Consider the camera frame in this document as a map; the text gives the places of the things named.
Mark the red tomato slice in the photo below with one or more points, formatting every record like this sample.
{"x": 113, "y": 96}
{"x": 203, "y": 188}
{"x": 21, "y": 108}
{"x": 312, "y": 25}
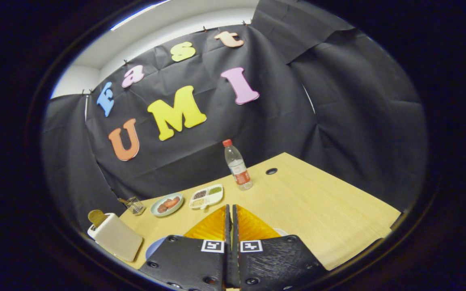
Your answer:
{"x": 172, "y": 202}

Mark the brown bread slice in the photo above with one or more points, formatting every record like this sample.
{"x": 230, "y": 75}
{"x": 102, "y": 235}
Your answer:
{"x": 96, "y": 217}

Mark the clear bottle red cap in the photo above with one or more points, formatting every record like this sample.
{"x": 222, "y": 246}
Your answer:
{"x": 238, "y": 165}

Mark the white toaster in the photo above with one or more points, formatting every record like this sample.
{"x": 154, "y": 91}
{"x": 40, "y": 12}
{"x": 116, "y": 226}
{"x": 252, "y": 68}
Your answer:
{"x": 117, "y": 238}

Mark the brown meat piece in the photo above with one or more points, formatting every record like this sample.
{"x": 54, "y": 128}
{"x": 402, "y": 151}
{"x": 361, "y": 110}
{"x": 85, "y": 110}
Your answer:
{"x": 162, "y": 208}

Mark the white divided condiment tray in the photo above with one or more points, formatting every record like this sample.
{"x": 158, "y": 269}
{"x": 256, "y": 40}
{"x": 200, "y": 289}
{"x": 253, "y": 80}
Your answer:
{"x": 208, "y": 198}

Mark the blue round plate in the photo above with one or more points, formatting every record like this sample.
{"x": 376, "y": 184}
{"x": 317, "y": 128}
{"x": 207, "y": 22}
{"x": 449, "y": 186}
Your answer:
{"x": 154, "y": 247}

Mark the pale green plate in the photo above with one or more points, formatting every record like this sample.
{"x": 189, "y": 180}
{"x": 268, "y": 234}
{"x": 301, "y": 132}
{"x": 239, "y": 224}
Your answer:
{"x": 176, "y": 209}

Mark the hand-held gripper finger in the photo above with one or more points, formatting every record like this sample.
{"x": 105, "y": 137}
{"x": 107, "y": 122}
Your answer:
{"x": 228, "y": 262}
{"x": 236, "y": 262}

